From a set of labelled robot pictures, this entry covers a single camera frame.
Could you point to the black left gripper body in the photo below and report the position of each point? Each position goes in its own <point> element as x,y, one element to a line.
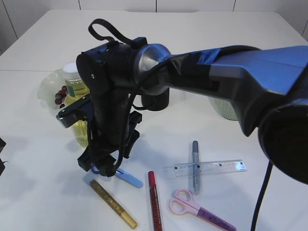
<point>2,161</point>

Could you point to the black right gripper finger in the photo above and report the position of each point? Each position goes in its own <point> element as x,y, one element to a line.
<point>87,158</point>
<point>108,165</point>

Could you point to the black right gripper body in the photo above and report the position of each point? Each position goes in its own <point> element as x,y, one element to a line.
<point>107,71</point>

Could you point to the blue scissors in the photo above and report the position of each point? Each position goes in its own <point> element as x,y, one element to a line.
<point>120,174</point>

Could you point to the yellow oil bottle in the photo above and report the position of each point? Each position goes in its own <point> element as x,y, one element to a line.
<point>76,89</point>

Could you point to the red artificial grape bunch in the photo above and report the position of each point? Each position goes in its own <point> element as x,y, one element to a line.
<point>60,96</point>

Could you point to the blue grey right robot arm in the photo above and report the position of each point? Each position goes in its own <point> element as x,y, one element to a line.
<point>268,90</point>

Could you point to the gold glitter pen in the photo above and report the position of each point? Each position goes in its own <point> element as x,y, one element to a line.
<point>121,212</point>

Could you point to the pale green wavy plate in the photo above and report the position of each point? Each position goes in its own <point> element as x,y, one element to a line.
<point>48,89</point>

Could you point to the black mesh pen holder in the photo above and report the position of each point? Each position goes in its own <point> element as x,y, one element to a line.
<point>156,102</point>

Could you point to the clear plastic ruler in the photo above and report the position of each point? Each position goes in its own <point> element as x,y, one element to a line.
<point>185,170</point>

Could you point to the red glitter pen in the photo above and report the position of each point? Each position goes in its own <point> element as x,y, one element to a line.
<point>157,222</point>

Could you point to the silver glitter pen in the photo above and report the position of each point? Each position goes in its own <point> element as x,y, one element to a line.
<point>196,171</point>

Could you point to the green woven plastic basket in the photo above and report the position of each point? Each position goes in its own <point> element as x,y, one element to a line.
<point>223,108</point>

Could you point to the pink scissors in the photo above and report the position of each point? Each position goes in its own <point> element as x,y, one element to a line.
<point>183,203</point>

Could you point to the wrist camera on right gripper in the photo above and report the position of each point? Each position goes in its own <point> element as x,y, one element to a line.
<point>80,110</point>

